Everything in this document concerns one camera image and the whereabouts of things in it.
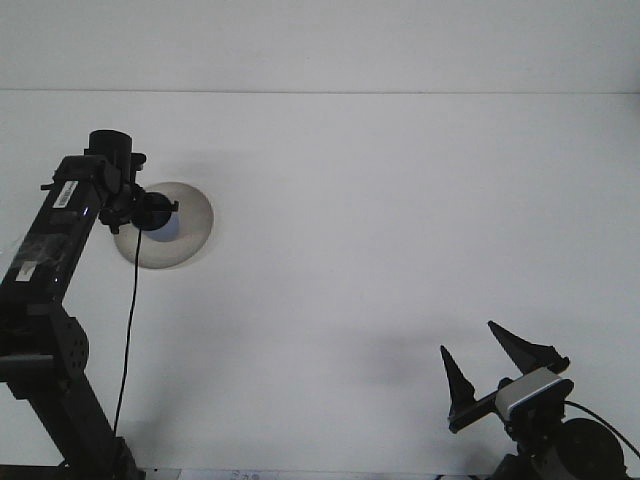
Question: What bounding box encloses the pale blue cup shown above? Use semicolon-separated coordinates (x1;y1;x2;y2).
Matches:
144;213;181;245

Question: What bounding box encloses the pale round plate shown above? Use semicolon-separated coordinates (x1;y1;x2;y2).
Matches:
113;181;216;272

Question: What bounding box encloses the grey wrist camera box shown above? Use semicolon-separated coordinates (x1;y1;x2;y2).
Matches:
494;368;576;421

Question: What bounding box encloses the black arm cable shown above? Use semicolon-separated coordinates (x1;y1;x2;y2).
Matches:
113;227;145;437
564;399;640;459

